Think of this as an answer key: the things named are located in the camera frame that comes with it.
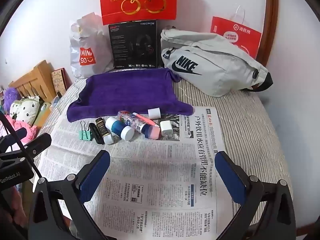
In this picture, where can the black headphone box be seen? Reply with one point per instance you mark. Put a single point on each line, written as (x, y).
(132, 45)

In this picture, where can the pink plush toy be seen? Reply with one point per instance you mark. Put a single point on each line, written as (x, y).
(28, 131)

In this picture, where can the black gold cosmetic tube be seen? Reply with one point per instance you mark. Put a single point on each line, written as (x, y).
(102, 127)

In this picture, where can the small white round jar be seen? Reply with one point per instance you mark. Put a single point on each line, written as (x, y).
(109, 139)

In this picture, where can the clear candy bottle silver cap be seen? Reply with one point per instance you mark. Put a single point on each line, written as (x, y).
(128, 118)

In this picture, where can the brown curved wooden frame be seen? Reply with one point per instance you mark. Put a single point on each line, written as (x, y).
(272, 17)

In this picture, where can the grey waist bag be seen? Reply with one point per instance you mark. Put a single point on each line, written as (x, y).
(217, 65)

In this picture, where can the white plastic cap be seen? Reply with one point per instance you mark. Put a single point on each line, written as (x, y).
(154, 112)

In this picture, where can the purple plush toy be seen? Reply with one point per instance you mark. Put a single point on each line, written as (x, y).
(11, 96)

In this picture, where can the white charger plug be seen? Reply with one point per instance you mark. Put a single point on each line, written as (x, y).
(166, 128)

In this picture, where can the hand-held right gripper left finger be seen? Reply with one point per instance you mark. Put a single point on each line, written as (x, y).
(95, 177)

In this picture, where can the purple towel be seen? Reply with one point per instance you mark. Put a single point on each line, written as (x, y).
(127, 92)

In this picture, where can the black marker pen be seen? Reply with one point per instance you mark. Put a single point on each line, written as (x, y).
(96, 133)

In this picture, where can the patterned brown box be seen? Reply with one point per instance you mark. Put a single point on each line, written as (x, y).
(58, 80)

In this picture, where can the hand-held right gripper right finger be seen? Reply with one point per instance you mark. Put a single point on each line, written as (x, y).
(230, 177)

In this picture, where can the pink tube white cap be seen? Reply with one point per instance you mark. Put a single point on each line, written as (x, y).
(147, 121)

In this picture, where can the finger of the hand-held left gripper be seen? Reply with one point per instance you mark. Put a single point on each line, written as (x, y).
(37, 142)
(17, 134)

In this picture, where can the red gift bag gold print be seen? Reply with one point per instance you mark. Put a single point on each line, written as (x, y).
(140, 0)

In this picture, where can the pink blue capsule case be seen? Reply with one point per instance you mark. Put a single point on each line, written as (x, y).
(153, 132)

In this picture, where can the white plastic shopping bag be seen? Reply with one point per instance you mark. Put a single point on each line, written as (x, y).
(87, 40)

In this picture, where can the green binder clip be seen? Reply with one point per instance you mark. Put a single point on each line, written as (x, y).
(85, 135)

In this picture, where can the white dotted plush toy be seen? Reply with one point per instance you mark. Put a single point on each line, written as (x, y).
(25, 110)

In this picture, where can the newspaper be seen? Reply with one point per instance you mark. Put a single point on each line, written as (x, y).
(155, 170)

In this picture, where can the blue white lotion bottle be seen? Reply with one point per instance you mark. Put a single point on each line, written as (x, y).
(117, 127)

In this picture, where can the light wooden headboard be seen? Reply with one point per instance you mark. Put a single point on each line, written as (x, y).
(37, 76)

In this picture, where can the striped bed sheet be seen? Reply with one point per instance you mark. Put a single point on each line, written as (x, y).
(250, 125)

